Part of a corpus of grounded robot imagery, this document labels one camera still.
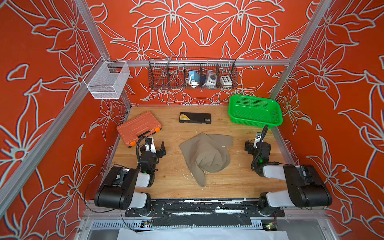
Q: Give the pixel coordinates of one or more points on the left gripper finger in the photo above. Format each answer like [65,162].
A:
[150,140]
[162,151]

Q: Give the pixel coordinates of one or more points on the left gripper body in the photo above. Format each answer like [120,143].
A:
[154,157]

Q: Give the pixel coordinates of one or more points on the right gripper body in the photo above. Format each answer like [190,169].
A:
[254,157]

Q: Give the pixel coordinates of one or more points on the khaki skirt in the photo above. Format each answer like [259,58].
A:
[206,153]

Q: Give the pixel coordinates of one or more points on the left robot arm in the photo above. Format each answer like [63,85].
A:
[118,190]

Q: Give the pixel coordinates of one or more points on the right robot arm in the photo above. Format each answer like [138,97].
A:
[305,188]

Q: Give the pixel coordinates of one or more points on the orange tool case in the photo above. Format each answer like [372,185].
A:
[145,124]

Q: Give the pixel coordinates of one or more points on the green plastic basket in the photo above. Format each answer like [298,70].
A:
[254,111]

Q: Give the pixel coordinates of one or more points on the black flat case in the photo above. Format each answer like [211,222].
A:
[195,118]

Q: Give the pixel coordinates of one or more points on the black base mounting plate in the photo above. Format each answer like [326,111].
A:
[206,213]

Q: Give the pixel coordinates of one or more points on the white button box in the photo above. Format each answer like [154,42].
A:
[226,82]

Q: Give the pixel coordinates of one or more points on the blue white device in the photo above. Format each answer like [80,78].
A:
[193,79]

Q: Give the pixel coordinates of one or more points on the white dial box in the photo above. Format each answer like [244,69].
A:
[210,80]

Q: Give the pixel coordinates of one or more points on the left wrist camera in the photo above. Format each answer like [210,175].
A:
[151,147]

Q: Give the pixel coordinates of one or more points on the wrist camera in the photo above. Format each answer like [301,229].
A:
[151,147]
[258,138]

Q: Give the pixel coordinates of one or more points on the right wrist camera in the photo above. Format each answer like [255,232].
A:
[258,138]

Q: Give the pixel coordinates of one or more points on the black wire wall basket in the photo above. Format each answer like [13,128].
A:
[178,73]

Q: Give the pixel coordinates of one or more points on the clear plastic wall bin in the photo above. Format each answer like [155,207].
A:
[105,83]

